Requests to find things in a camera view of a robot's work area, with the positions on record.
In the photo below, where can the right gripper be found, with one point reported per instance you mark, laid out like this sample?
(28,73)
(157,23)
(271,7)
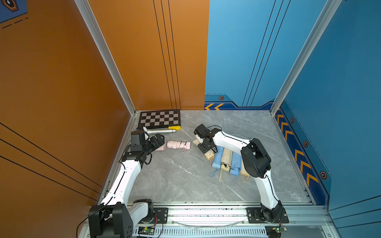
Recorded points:
(203,149)

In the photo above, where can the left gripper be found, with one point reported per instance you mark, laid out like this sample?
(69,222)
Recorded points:
(161,141)

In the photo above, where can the cream umbrella sleeve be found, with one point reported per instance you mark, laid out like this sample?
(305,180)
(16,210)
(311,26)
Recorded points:
(208,153)

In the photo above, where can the pink umbrella sleeve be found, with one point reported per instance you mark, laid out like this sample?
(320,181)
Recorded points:
(162,148)

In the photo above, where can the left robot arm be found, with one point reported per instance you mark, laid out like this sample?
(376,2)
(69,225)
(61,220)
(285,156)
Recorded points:
(113,218)

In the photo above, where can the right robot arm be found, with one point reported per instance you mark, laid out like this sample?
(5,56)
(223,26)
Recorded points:
(256,162)

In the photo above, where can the silver metal cylinder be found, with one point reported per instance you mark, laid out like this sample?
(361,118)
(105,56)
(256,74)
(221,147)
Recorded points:
(160,131)

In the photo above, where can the light blue sleeved umbrella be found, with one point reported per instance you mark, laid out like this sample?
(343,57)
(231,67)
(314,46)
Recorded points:
(216,163)

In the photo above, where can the pale yellow sleeved umbrella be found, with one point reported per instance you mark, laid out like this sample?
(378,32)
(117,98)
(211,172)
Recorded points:
(226,160)

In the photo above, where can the checkerboard calibration board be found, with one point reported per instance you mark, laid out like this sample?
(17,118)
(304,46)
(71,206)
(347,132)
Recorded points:
(159,119)

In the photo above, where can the yellow block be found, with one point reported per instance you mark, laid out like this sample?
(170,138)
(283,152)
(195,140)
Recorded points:
(177,128)

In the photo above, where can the beige sleeved umbrella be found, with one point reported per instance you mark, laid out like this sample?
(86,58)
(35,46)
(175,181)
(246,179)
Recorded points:
(244,173)

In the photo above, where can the green circuit board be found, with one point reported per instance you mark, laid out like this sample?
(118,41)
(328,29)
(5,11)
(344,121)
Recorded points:
(146,231)

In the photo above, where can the small right circuit board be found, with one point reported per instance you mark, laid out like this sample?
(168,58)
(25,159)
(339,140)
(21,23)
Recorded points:
(279,230)

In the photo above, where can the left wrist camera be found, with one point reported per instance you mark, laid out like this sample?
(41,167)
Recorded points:
(138,138)

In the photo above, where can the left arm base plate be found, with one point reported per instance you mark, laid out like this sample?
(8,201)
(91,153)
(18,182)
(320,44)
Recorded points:
(159,215)

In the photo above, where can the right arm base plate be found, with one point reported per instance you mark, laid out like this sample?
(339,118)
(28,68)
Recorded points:
(257,215)

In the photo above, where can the aluminium front rail frame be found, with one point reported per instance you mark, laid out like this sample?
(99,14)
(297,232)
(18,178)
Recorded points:
(229,220)

